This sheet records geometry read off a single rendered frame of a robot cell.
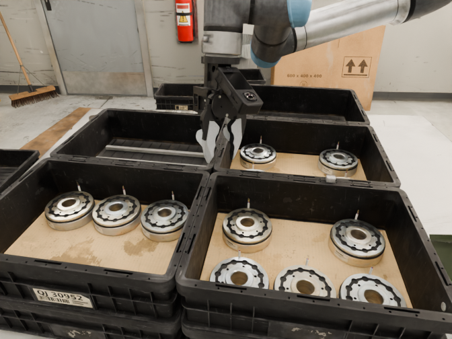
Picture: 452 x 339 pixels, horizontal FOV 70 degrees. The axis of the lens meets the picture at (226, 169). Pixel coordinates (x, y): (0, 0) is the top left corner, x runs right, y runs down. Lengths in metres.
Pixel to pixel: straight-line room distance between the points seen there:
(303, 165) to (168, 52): 2.92
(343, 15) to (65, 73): 3.61
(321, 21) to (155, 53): 3.05
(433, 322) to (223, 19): 0.56
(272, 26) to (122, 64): 3.26
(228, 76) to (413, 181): 0.81
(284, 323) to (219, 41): 0.48
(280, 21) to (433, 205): 0.75
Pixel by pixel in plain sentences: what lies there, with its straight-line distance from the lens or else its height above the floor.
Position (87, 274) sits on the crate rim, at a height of 0.93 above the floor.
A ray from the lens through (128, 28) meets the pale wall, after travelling 3.73.
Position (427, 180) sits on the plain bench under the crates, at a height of 0.70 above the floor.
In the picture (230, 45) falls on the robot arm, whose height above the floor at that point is 1.19.
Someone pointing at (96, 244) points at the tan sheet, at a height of 0.83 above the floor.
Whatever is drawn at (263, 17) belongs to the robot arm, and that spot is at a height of 1.23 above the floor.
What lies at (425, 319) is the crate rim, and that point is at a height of 0.93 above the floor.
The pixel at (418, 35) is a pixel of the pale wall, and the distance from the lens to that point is 3.97.
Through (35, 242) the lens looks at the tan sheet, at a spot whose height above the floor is 0.83.
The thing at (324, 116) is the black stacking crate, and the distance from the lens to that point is 1.27.
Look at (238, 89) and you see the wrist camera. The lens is 0.59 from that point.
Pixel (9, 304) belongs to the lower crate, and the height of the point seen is 0.81.
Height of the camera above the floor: 1.32
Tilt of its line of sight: 33 degrees down
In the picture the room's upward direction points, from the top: straight up
